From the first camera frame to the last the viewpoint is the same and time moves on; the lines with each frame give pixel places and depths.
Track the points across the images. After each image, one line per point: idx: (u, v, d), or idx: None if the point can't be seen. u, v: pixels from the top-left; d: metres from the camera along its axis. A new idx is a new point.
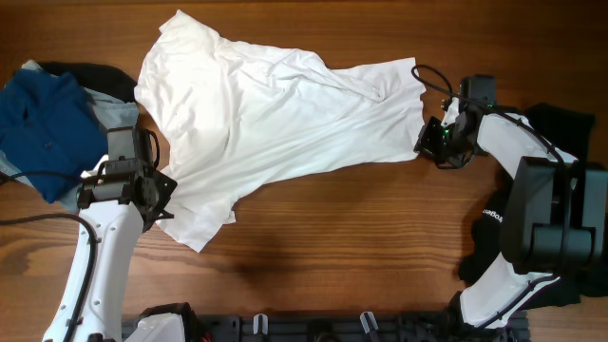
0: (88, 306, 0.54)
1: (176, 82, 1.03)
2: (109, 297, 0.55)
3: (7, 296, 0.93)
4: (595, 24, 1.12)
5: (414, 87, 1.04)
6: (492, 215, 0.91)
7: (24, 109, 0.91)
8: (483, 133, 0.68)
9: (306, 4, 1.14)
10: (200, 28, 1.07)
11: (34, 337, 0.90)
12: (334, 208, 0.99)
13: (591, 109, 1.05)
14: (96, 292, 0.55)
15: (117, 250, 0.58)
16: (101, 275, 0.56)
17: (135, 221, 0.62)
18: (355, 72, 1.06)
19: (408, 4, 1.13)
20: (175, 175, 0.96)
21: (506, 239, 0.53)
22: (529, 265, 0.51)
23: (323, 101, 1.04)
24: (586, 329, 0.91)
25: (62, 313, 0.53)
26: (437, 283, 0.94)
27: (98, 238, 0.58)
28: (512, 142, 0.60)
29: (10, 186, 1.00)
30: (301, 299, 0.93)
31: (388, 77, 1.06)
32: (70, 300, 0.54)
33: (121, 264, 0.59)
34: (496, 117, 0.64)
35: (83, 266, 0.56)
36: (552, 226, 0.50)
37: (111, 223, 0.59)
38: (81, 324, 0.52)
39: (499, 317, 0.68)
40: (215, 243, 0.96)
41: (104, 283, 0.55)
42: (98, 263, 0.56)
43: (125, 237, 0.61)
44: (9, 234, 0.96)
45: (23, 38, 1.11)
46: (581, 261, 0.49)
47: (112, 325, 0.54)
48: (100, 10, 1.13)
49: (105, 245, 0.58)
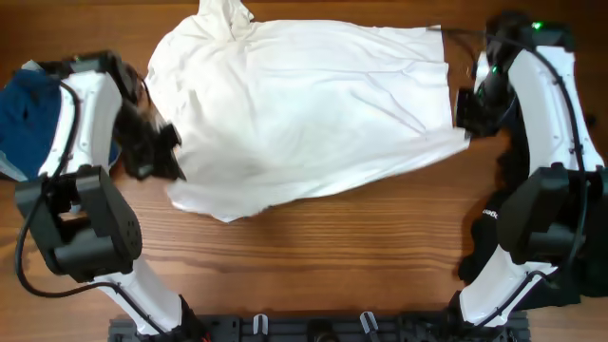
0: (76, 146, 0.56)
1: (196, 63, 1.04)
2: (94, 147, 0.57)
3: (9, 295, 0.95)
4: (589, 24, 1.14)
5: (542, 65, 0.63)
6: (491, 215, 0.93)
7: (24, 111, 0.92)
8: (515, 65, 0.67)
9: (310, 5, 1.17)
10: (207, 76, 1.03)
11: (33, 337, 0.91)
12: (334, 208, 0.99)
13: (592, 109, 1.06)
14: (83, 133, 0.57)
15: (96, 117, 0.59)
16: (85, 122, 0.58)
17: (115, 92, 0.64)
18: (541, 117, 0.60)
19: (406, 5, 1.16)
20: (185, 122, 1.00)
21: (503, 229, 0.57)
22: (524, 256, 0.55)
23: (347, 54, 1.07)
24: (587, 329, 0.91)
25: (52, 153, 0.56)
26: (437, 283, 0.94)
27: (70, 156, 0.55)
28: (499, 268, 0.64)
29: (12, 187, 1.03)
30: (302, 299, 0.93)
31: (579, 126, 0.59)
32: (62, 134, 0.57)
33: (103, 119, 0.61)
34: (528, 55, 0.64)
35: (66, 123, 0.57)
36: (556, 226, 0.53)
37: (82, 139, 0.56)
38: (71, 161, 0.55)
39: (499, 313, 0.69)
40: (215, 243, 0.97)
41: (88, 126, 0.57)
42: (81, 115, 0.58)
43: (102, 115, 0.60)
44: (11, 234, 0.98)
45: (26, 41, 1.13)
46: (561, 197, 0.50)
47: (79, 261, 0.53)
48: (102, 11, 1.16)
49: (88, 104, 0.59)
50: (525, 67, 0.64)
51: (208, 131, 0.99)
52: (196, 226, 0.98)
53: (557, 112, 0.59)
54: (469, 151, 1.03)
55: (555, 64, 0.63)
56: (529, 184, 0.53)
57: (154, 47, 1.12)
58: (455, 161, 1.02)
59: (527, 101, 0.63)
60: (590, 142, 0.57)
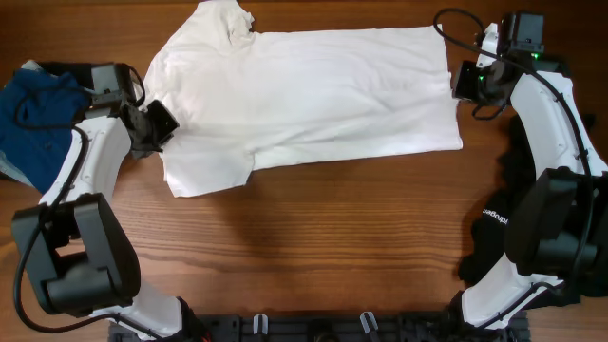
0: (80, 178, 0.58)
1: (196, 83, 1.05)
2: (97, 181, 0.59)
3: (8, 296, 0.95)
4: (590, 23, 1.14)
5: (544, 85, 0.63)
6: (492, 215, 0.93)
7: (25, 109, 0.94)
8: (518, 89, 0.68)
9: (308, 4, 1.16)
10: (207, 91, 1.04)
11: (34, 336, 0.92)
12: (334, 209, 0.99)
13: (590, 109, 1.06)
14: (87, 168, 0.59)
15: (104, 149, 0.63)
16: (91, 157, 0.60)
17: (124, 136, 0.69)
18: (544, 130, 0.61)
19: (408, 4, 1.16)
20: (183, 137, 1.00)
21: (511, 243, 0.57)
22: (533, 268, 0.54)
23: (349, 75, 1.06)
24: (587, 329, 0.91)
25: (55, 185, 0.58)
26: (437, 283, 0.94)
27: (89, 139, 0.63)
28: (502, 276, 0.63)
29: (10, 186, 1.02)
30: (301, 299, 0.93)
31: (582, 135, 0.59)
32: (66, 167, 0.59)
33: (108, 158, 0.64)
34: (532, 80, 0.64)
35: (73, 156, 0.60)
36: (566, 236, 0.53)
37: (102, 129, 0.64)
38: (72, 190, 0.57)
39: (500, 317, 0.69)
40: (216, 243, 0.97)
41: (94, 162, 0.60)
42: (87, 157, 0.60)
43: (112, 143, 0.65)
44: (10, 234, 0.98)
45: (26, 41, 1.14)
46: (568, 199, 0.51)
47: (71, 299, 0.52)
48: (100, 10, 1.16)
49: (98, 142, 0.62)
50: (527, 88, 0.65)
51: (217, 148, 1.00)
52: (196, 226, 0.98)
53: (560, 123, 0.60)
54: (470, 150, 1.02)
55: (554, 83, 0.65)
56: (535, 188, 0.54)
57: (153, 48, 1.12)
58: (455, 161, 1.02)
59: (534, 120, 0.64)
60: (594, 153, 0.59)
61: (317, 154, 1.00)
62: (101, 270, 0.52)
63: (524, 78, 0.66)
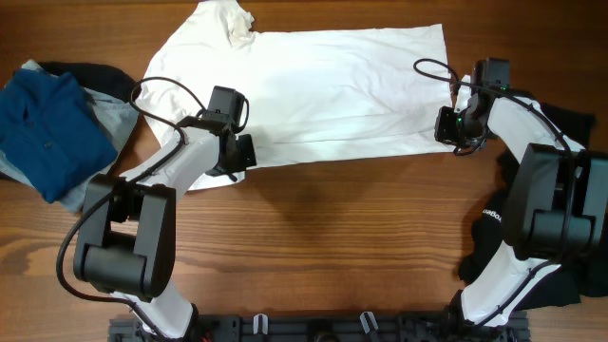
0: (163, 169, 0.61)
1: (196, 84, 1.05)
2: (177, 180, 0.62)
3: (7, 296, 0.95)
4: (591, 24, 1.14)
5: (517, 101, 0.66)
6: (491, 215, 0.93)
7: (24, 109, 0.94)
8: (493, 112, 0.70)
9: (308, 4, 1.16)
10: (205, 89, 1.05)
11: (34, 337, 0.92)
12: (334, 208, 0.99)
13: (590, 110, 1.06)
14: (173, 164, 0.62)
15: (195, 156, 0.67)
16: (181, 158, 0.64)
17: (215, 149, 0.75)
18: (522, 131, 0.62)
19: (408, 4, 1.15)
20: None
21: (507, 229, 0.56)
22: (528, 247, 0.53)
23: (348, 75, 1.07)
24: (587, 329, 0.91)
25: (140, 167, 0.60)
26: (436, 283, 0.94)
27: (186, 142, 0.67)
28: (502, 265, 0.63)
29: (10, 186, 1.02)
30: (301, 299, 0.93)
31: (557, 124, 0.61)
32: (157, 157, 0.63)
33: (194, 166, 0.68)
34: (505, 100, 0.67)
35: (166, 151, 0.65)
36: (555, 213, 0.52)
37: (199, 140, 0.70)
38: (152, 176, 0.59)
39: (500, 312, 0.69)
40: (215, 243, 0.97)
41: (183, 162, 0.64)
42: (179, 156, 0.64)
43: (201, 154, 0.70)
44: (10, 234, 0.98)
45: (26, 41, 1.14)
46: (551, 168, 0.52)
47: (101, 274, 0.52)
48: (100, 10, 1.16)
49: (192, 146, 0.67)
50: (502, 108, 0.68)
51: None
52: (196, 226, 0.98)
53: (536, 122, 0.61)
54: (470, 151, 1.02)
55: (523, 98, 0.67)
56: (522, 165, 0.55)
57: (154, 49, 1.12)
58: (455, 161, 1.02)
59: (512, 126, 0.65)
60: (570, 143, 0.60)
61: (316, 153, 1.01)
62: (140, 259, 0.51)
63: (499, 101, 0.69)
